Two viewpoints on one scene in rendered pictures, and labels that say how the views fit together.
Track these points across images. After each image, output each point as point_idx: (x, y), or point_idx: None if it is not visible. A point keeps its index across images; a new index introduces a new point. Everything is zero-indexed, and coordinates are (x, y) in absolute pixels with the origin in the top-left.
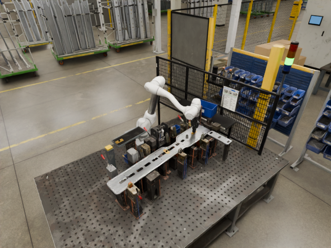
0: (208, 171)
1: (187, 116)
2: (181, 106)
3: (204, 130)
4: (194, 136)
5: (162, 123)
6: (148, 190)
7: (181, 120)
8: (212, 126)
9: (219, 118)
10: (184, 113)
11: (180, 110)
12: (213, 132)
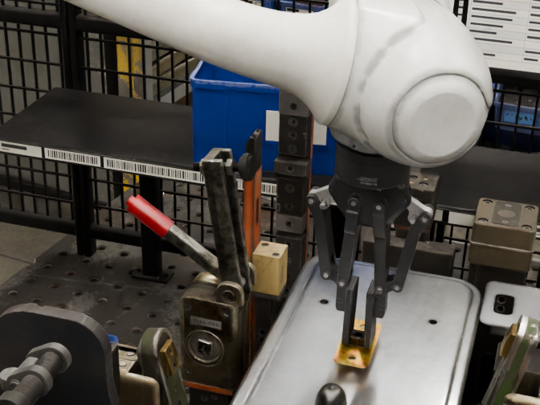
0: None
1: (430, 114)
2: (272, 14)
3: (431, 299)
4: (394, 385)
5: (6, 325)
6: None
7: (74, 288)
8: (472, 240)
9: (467, 166)
10: (343, 104)
11: (36, 210)
12: (516, 296)
